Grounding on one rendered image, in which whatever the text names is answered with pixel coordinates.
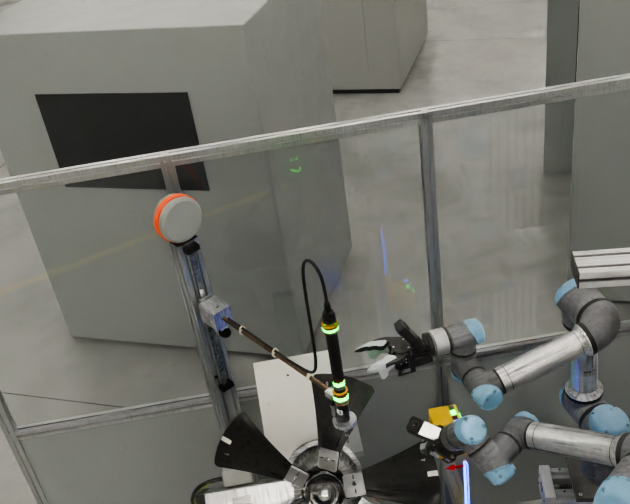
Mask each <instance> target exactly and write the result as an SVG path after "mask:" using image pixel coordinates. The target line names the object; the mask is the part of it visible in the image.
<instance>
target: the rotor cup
mask: <svg viewBox="0 0 630 504"><path fill-rule="evenodd" d="M307 472H309V473H310V475H309V477H308V479H307V481H306V482H307V484H306V482H305V484H304V486H303V487H302V488H301V494H302V497H303V500H304V501H305V502H306V503H307V504H342V503H343V501H344V499H345V497H346V496H345V490H344V488H343V487H344V484H343V479H342V476H343V473H342V472H341V471H340V470H339V469H338V472H337V473H335V472H331V471H328V470H325V469H322V468H319V467H318V465H315V466H313V467H311V468H310V469H309V470H308V471H307ZM326 472H328V473H326ZM324 490H325V491H327V492H328V496H327V497H326V498H323V497H322V496H321V492H322V491H324Z"/></svg>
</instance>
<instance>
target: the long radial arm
mask: <svg viewBox="0 0 630 504"><path fill-rule="evenodd" d="M292 486H293V484H291V483H289V482H287V481H285V480H283V481H281V480H278V479H274V478H271V477H270V478H264V479H259V480H256V482H253V483H252V484H250V483H249V484H243V485H238V486H232V487H224V486H219V487H213V488H209V489H208V491H207V492H206V493H205V500H206V504H284V503H285V504H286V503H288V502H290V501H292V500H294V499H296V498H297V497H296V496H294V494H295V491H294V492H293V490H294V487H292Z"/></svg>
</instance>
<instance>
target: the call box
mask: <svg viewBox="0 0 630 504"><path fill-rule="evenodd" d="M448 406H451V405H448ZM448 406H442V407H436V408H431V409H428V414H429V423H431V424H433V425H436V426H437V425H439V424H440V425H442V426H443V427H444V426H445V425H447V424H449V423H451V422H453V421H454V420H453V419H452V415H451V413H450V411H451V410H449V407H448ZM453 406H454V410H455V411H456V414H455V415H457V417H458V419H459V418H460V415H459V412H458V410H457V407H456V405H455V404H453Z"/></svg>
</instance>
